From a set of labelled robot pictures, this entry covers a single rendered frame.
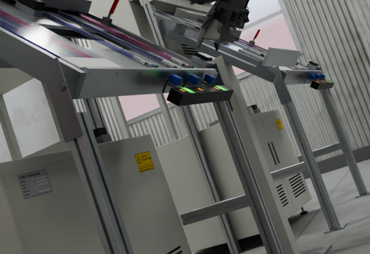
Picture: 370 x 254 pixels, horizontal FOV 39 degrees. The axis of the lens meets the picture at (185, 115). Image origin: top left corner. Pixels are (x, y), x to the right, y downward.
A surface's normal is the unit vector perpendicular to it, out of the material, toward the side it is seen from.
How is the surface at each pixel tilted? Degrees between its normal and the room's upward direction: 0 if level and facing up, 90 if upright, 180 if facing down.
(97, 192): 90
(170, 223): 90
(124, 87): 135
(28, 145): 90
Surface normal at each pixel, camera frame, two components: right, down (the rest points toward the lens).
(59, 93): -0.47, 0.07
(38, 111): 0.86, -0.35
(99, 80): 0.81, 0.43
